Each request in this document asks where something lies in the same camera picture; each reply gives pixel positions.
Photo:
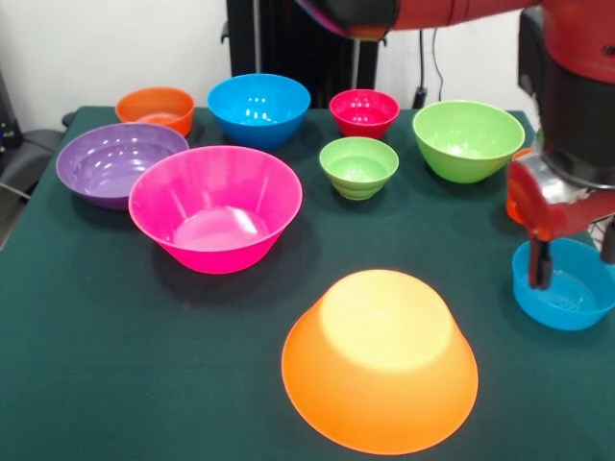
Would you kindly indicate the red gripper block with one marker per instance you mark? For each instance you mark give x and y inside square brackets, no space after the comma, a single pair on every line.
[552,221]

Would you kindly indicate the large orange bowl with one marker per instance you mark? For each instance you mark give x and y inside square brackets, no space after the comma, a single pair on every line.
[379,374]

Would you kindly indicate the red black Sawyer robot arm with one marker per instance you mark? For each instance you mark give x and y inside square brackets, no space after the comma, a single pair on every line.
[576,96]

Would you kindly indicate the blue cup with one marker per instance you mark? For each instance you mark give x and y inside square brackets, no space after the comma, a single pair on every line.
[572,307]

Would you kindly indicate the orange cup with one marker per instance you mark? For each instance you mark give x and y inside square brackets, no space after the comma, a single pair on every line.
[512,213]
[154,103]

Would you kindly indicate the large green bowl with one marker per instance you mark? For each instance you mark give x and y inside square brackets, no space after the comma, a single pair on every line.
[466,139]

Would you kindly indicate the small green bowl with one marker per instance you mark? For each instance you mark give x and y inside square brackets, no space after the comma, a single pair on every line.
[358,163]

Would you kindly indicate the small crimson bowl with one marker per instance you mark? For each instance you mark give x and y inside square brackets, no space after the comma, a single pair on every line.
[365,125]

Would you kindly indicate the blue bowl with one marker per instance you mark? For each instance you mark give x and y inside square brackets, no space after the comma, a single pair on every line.
[259,129]

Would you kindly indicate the large pink bowl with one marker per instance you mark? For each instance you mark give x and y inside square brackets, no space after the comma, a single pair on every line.
[216,216]

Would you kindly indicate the dark green tablecloth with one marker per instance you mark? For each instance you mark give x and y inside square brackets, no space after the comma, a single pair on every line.
[144,360]

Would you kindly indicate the purple bowl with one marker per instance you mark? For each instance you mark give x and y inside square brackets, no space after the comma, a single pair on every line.
[105,163]

